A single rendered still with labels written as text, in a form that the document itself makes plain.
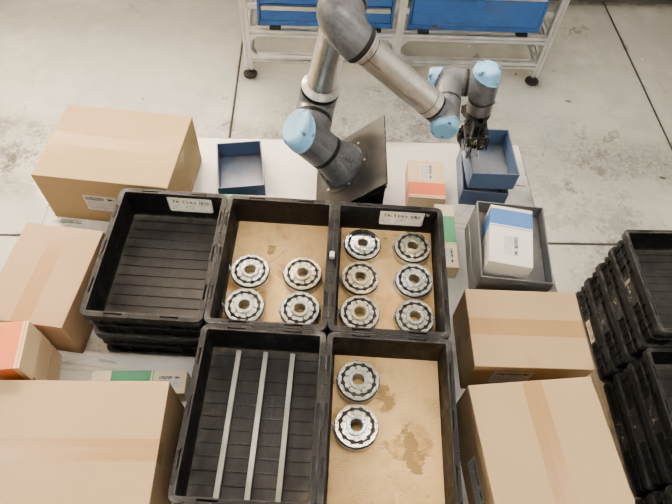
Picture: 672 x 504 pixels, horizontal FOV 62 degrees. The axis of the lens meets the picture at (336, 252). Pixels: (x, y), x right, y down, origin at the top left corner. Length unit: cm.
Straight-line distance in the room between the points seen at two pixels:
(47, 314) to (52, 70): 234
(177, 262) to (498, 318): 88
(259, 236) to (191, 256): 20
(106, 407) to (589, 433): 109
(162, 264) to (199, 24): 246
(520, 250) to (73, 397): 118
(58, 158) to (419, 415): 126
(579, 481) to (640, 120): 261
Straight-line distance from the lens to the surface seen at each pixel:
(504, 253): 160
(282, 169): 196
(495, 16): 332
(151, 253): 165
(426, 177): 187
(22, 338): 151
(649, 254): 235
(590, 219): 303
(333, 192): 175
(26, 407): 146
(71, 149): 188
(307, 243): 160
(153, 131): 185
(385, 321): 149
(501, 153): 199
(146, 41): 379
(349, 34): 136
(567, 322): 159
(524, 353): 151
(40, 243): 173
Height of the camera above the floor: 215
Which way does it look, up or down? 56 degrees down
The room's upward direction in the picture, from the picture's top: 4 degrees clockwise
